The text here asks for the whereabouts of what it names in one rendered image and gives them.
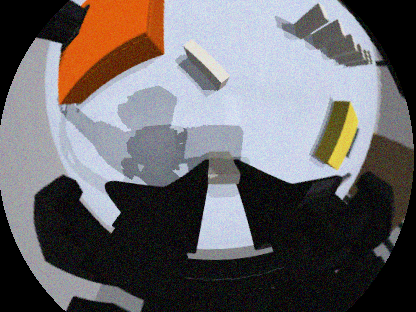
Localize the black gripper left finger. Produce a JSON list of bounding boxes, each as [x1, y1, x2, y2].
[[105, 159, 208, 253]]

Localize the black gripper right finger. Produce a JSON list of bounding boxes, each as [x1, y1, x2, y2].
[[235, 159, 343, 251]]

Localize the yellow block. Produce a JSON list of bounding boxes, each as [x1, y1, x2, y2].
[[315, 100, 359, 171]]

